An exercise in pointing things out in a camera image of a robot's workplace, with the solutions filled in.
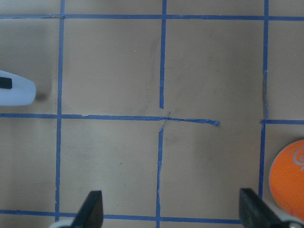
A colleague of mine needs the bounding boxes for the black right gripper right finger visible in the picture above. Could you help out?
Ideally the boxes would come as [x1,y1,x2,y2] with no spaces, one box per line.
[239,188,286,228]

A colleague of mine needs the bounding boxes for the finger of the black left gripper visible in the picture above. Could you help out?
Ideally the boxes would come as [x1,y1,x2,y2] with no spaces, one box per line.
[0,77,12,89]

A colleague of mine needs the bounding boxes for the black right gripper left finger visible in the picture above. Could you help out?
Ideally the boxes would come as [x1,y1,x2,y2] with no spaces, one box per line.
[70,190,104,228]

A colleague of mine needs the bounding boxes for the light blue cup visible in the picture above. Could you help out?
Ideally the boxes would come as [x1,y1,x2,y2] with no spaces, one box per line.
[0,70,37,106]

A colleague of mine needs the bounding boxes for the orange can with grey lid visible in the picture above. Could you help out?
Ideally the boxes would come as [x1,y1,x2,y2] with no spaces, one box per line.
[269,140,304,220]

